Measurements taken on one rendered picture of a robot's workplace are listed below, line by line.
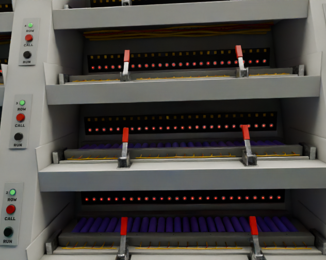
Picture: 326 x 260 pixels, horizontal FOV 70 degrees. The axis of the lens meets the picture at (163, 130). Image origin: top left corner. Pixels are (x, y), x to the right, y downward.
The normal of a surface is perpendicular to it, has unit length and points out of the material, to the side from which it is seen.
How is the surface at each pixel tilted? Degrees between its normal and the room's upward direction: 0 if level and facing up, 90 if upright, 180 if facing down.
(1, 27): 111
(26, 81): 90
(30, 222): 90
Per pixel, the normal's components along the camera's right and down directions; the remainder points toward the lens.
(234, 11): -0.04, 0.17
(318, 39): -0.05, -0.19
